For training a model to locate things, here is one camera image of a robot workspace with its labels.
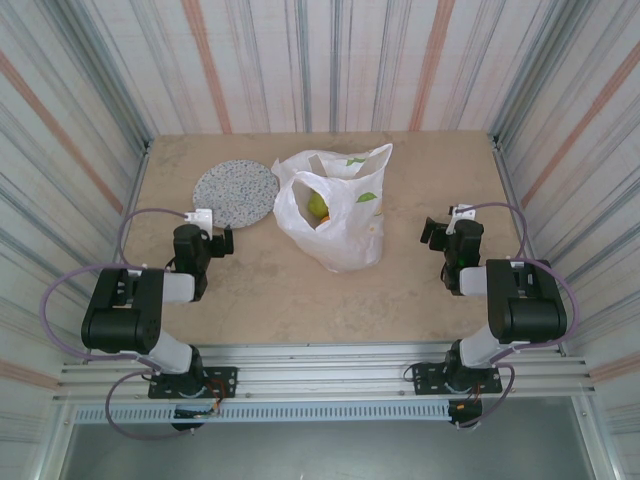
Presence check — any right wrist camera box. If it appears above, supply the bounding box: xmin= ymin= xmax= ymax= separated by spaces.
xmin=445 ymin=202 xmax=477 ymax=236

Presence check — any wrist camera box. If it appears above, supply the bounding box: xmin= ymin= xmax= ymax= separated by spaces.
xmin=183 ymin=208 xmax=216 ymax=239
xmin=445 ymin=202 xmax=477 ymax=236

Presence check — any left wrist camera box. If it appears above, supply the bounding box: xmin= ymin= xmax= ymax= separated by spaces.
xmin=183 ymin=208 xmax=216 ymax=239

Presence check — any speckled round plate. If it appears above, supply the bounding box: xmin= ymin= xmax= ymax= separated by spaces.
xmin=193 ymin=158 xmax=279 ymax=230

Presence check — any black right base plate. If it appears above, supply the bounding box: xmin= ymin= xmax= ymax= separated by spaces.
xmin=410 ymin=362 xmax=503 ymax=396

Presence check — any slotted grey cable duct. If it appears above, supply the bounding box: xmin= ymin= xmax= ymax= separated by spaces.
xmin=73 ymin=402 xmax=451 ymax=425

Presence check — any white printed plastic bag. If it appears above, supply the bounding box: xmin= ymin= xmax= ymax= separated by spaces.
xmin=271 ymin=143 xmax=395 ymax=275

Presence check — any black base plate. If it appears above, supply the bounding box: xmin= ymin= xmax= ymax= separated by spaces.
xmin=148 ymin=366 xmax=239 ymax=400
xmin=410 ymin=362 xmax=503 ymax=396

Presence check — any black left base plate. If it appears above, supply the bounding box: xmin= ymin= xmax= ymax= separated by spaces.
xmin=148 ymin=366 xmax=239 ymax=400

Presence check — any aluminium mounting rail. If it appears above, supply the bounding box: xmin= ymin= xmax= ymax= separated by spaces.
xmin=52 ymin=342 xmax=599 ymax=401

